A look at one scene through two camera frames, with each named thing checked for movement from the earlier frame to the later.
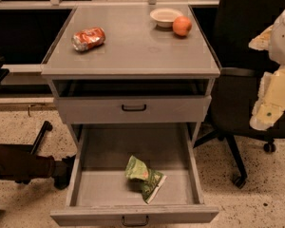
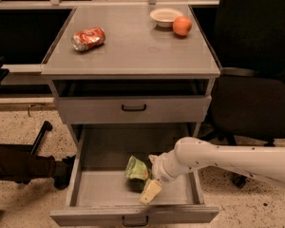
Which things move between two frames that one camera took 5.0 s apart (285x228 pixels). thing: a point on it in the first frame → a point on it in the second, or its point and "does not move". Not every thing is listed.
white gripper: (283, 38) → (159, 171)
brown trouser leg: (17, 163) does not move
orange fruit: (181, 26) does not move
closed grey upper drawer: (133, 109) does not move
